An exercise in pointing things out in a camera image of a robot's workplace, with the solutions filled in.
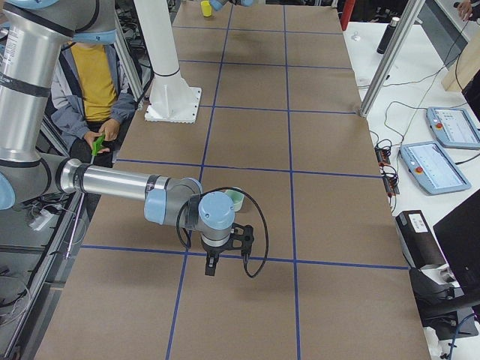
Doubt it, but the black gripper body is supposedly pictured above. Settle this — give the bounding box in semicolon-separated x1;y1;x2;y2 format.
201;240;227;256

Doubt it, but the yellow plastic cup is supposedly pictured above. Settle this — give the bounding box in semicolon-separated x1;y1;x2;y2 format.
200;0;213;18

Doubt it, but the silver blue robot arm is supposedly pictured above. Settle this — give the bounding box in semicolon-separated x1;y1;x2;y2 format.
208;0;258;11
1;1;236;276

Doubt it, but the light green plastic cup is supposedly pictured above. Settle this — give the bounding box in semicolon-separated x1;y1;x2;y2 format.
224;189;245;212

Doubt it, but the white power strip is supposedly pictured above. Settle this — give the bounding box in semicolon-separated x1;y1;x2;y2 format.
29;209;53;231

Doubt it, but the seated person yellow shirt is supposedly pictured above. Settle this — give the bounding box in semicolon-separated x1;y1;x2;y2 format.
47;43;137;167

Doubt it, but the small electronics board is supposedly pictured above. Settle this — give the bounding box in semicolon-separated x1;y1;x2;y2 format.
374;146;391;165

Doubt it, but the lower teach pendant tablet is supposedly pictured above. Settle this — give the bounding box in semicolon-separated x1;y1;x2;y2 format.
400;141;471;195

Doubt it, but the teach pendant tablet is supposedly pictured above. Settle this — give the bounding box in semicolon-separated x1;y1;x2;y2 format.
400;141;471;195
426;107;479;150

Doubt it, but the black computer monitor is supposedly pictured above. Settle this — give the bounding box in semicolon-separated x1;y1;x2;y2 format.
433;190;479;293

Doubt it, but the upper teach pendant tablet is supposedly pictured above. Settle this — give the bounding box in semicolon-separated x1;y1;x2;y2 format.
426;107;479;150

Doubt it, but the black thermos bottle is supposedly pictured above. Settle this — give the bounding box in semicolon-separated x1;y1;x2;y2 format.
376;16;400;54

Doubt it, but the black camera cable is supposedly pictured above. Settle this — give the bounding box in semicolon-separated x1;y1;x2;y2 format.
175;186;269;278

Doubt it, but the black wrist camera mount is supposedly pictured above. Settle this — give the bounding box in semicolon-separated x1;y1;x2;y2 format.
225;223;254;260

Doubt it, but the green handled grabber stick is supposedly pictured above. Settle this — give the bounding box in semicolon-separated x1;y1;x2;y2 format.
64;134;105;260

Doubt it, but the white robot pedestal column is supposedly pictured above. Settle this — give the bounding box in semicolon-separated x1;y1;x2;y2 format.
134;0;202;124

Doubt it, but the aluminium frame post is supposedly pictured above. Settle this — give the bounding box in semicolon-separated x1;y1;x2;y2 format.
358;0;425;118

